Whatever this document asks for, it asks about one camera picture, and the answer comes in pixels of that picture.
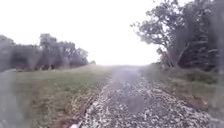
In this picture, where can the dense dark trees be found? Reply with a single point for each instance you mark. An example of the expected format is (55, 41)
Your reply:
(190, 36)

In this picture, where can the grass verge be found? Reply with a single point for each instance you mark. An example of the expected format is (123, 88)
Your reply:
(186, 85)

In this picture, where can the row of trees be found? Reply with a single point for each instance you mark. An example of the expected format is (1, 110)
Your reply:
(50, 55)

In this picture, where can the robot's own part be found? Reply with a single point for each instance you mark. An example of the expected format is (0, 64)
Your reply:
(74, 126)

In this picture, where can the grass field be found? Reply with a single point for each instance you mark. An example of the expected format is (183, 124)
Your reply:
(50, 86)

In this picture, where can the grey gravel path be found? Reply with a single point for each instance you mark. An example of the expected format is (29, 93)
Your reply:
(133, 106)

